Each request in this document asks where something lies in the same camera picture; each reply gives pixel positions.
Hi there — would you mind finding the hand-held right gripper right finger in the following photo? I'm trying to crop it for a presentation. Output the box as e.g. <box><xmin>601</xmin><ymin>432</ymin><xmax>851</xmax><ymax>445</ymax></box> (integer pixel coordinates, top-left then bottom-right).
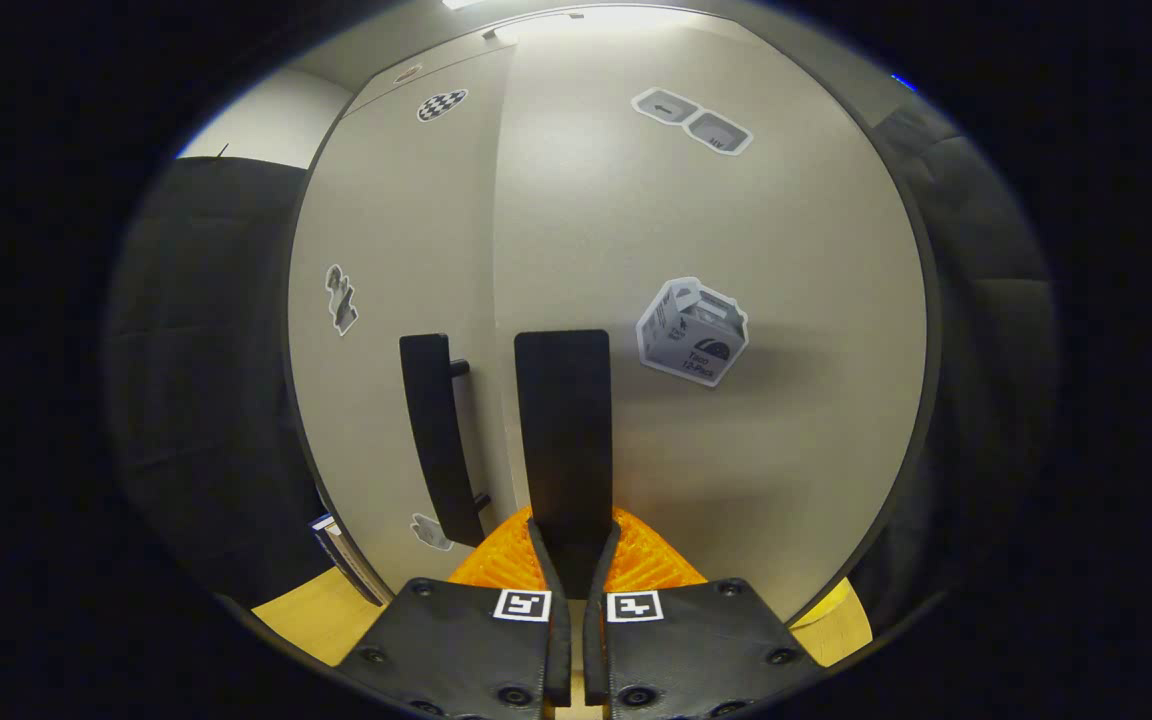
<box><xmin>581</xmin><ymin>505</ymin><xmax>822</xmax><ymax>720</ymax></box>

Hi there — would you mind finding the grey double-door shoe cabinet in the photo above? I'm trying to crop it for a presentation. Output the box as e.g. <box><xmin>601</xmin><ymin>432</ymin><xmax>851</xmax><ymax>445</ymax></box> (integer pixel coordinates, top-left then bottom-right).
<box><xmin>286</xmin><ymin>5</ymin><xmax>942</xmax><ymax>626</ymax></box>

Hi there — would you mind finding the grey shoe cabinet door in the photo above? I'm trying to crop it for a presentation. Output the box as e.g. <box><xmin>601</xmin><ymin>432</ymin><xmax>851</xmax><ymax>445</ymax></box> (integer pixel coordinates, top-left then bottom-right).
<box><xmin>288</xmin><ymin>45</ymin><xmax>522</xmax><ymax>591</ymax></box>
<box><xmin>491</xmin><ymin>10</ymin><xmax>927</xmax><ymax>621</ymax></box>

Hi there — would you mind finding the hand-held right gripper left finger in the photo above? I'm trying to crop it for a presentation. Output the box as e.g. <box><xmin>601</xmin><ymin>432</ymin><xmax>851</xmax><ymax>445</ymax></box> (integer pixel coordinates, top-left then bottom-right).
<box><xmin>336</xmin><ymin>505</ymin><xmax>572</xmax><ymax>720</ymax></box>

